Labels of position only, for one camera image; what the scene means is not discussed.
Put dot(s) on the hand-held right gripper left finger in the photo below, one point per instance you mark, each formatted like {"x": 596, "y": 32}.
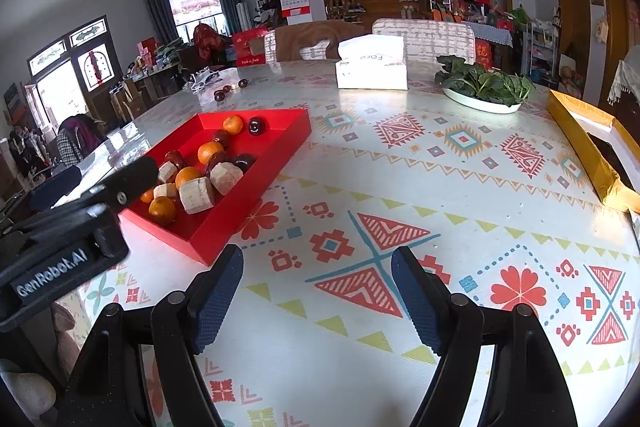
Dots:
{"x": 215, "y": 302}

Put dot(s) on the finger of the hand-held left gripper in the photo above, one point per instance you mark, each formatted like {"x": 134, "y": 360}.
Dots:
{"x": 130, "y": 182}
{"x": 57, "y": 189}

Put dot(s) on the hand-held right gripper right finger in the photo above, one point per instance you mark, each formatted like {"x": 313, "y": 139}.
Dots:
{"x": 417, "y": 302}

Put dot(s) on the small orange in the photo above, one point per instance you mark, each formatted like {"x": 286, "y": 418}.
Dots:
{"x": 232, "y": 124}
{"x": 146, "y": 196}

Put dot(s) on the small sugarcane piece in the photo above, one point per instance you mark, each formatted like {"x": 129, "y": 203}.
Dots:
{"x": 165, "y": 190}

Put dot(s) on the peeled sugarcane piece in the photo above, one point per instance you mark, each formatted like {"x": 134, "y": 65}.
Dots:
{"x": 167, "y": 171}
{"x": 196, "y": 197}
{"x": 226, "y": 177}

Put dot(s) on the red tray box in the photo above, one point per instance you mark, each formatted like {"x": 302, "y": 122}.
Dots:
{"x": 270, "y": 177}

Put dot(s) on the person's left hand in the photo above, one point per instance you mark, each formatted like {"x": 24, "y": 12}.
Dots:
{"x": 27, "y": 394}

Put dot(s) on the plaid cloth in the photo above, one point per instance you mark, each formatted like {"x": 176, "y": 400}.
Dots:
{"x": 75, "y": 139}

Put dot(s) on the patterned glass door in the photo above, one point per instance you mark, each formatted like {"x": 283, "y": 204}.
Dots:
{"x": 75, "y": 67}

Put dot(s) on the red garment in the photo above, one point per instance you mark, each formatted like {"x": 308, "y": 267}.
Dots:
{"x": 207, "y": 39}

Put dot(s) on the patterned tablecloth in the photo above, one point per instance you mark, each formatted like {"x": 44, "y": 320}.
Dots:
{"x": 350, "y": 147}

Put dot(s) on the grey curtain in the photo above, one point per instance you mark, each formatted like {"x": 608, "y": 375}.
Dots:
{"x": 227, "y": 2}
{"x": 160, "y": 12}

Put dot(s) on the red cardboard box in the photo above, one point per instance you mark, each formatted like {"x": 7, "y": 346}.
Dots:
{"x": 250, "y": 47}

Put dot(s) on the white oval plate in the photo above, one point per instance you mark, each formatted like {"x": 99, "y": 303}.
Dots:
{"x": 482, "y": 103}

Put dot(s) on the patterned cushion chair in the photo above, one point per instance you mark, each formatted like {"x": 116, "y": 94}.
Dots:
{"x": 425, "y": 39}
{"x": 312, "y": 52}

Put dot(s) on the green spinach leaves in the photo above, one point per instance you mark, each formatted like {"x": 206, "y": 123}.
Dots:
{"x": 480, "y": 82}

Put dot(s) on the white packet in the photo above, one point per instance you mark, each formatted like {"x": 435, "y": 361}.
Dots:
{"x": 635, "y": 227}

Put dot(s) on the yellow cardboard box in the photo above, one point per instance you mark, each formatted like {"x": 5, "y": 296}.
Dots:
{"x": 590, "y": 142}

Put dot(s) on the brown jacket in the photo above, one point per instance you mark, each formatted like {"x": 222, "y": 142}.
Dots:
{"x": 320, "y": 34}

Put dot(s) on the white tissue box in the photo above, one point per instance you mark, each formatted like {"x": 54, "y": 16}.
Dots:
{"x": 371, "y": 63}

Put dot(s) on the red gift box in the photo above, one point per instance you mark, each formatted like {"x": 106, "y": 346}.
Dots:
{"x": 482, "y": 52}

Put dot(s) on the checked cloth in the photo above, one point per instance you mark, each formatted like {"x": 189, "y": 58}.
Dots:
{"x": 492, "y": 34}

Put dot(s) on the metal shelf rack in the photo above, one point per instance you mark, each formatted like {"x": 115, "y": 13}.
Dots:
{"x": 537, "y": 47}

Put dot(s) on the white fringed cloth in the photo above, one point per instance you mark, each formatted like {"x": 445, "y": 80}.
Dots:
{"x": 622, "y": 82}

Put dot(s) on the wooden door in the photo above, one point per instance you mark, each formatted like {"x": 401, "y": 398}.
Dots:
{"x": 570, "y": 12}

